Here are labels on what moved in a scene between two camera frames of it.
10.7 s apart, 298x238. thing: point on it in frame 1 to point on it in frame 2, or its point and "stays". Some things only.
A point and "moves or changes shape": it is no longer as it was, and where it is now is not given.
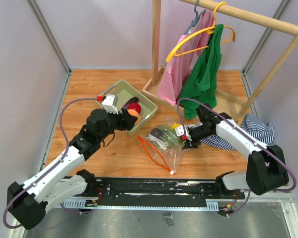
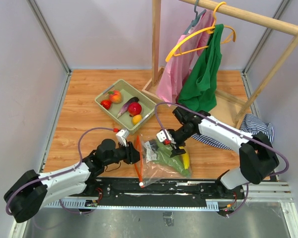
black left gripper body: x=114 y=122 to x=124 y=153
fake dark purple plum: x=157 y=133 to x=154 y=145
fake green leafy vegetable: x=169 y=135 moves or changes shape
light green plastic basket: x=124 y=91 stays
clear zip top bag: x=165 y=145 moves or changes shape
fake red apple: x=135 y=106 stays
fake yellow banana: x=175 y=125 to x=186 y=159
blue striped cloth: x=260 y=128 stays
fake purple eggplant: x=133 y=99 stays
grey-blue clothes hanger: x=194 y=21 stays
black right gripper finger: x=186 y=147 to x=176 y=150
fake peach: x=134 y=112 to x=115 y=96
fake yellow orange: x=139 y=119 stays
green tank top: x=200 y=83 stays
